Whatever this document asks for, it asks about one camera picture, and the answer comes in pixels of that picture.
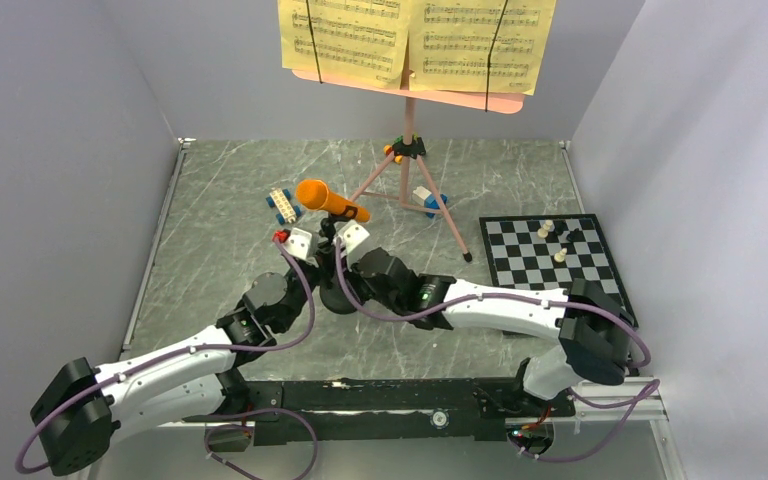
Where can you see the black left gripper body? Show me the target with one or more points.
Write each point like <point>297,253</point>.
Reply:
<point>317,276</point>

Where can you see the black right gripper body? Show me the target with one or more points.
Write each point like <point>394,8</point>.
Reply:
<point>365,293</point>

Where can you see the black microphone stand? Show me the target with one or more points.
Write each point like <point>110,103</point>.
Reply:
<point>331,295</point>

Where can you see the orange toy microphone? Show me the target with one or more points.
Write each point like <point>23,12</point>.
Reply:
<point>316,195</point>

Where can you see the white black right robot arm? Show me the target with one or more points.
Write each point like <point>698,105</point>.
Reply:
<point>592,333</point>

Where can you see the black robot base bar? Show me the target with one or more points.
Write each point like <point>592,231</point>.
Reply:
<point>484,409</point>

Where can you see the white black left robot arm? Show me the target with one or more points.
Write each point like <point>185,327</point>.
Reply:
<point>85,409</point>

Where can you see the white blue toy car chassis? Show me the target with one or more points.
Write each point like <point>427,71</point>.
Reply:
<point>285,211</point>

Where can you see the white blue toy block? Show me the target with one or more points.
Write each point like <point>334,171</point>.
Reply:
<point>425,198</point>

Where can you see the colourful toy block vehicle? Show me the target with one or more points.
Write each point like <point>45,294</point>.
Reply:
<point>399,149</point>

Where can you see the pink music stand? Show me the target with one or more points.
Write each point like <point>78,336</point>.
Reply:
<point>498,103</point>

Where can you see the black white chessboard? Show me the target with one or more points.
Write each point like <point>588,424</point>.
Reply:
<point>519,259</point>

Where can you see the white chess piece upper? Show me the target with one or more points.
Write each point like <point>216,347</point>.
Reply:
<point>546,228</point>

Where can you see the white chess piece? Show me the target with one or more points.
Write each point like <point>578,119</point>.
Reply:
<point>546,228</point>
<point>560,256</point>

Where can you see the white chess piece lower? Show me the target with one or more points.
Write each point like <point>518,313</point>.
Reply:
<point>560,256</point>

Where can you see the black chess piece left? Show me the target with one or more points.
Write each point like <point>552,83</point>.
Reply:
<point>558,229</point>

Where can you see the black chess piece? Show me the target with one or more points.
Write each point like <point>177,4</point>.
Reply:
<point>576,235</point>
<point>558,229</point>

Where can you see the black chess piece right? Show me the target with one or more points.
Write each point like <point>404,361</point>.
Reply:
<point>576,235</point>

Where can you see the yellow left sheet music page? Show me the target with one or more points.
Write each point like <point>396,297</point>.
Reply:
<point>360,41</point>

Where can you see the yellow sheet music page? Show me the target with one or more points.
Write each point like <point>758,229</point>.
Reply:
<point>492,46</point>
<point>360,41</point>

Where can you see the yellow right sheet music page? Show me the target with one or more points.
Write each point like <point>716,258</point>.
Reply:
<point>492,46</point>

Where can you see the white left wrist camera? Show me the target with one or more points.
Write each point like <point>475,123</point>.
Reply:
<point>298,243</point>

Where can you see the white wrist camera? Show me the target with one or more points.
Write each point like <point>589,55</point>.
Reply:
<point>355,241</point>
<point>298,243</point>

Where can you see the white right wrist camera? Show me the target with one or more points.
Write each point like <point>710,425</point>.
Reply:
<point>355,241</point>

